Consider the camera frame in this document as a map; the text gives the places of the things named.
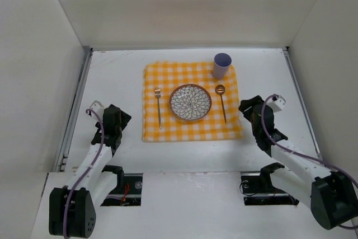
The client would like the yellow checked cloth placemat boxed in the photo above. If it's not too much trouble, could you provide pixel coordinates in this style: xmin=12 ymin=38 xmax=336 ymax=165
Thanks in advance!
xmin=142 ymin=62 xmax=243 ymax=142

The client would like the copper spoon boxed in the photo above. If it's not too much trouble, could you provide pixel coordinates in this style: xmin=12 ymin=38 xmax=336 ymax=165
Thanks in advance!
xmin=215 ymin=85 xmax=227 ymax=124

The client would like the silver fork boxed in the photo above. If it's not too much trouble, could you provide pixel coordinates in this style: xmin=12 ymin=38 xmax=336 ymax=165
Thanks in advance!
xmin=154 ymin=87 xmax=162 ymax=129

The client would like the lilac plastic cup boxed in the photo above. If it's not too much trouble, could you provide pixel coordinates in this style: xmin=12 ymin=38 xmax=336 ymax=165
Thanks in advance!
xmin=212 ymin=53 xmax=232 ymax=79

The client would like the patterned ceramic plate brown rim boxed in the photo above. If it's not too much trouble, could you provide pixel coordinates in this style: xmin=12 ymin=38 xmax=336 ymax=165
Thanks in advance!
xmin=168 ymin=84 xmax=212 ymax=121

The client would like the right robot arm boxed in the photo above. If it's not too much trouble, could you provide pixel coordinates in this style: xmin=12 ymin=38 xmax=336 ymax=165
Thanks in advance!
xmin=239 ymin=94 xmax=357 ymax=230

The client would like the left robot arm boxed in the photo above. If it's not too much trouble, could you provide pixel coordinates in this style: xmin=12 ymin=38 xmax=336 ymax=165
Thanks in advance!
xmin=49 ymin=102 xmax=131 ymax=238

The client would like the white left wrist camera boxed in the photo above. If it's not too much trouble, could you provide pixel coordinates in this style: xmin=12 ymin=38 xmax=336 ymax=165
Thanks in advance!
xmin=86 ymin=100 xmax=105 ymax=117

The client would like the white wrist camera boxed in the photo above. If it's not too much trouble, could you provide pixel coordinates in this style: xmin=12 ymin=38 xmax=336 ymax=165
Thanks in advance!
xmin=267 ymin=95 xmax=286 ymax=113
xmin=86 ymin=100 xmax=105 ymax=117

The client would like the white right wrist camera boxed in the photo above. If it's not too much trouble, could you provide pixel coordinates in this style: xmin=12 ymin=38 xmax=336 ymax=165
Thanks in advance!
xmin=267 ymin=95 xmax=286 ymax=113

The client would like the left aluminium table rail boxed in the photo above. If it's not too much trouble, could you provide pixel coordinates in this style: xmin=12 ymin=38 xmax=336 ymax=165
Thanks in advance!
xmin=52 ymin=46 xmax=93 ymax=172

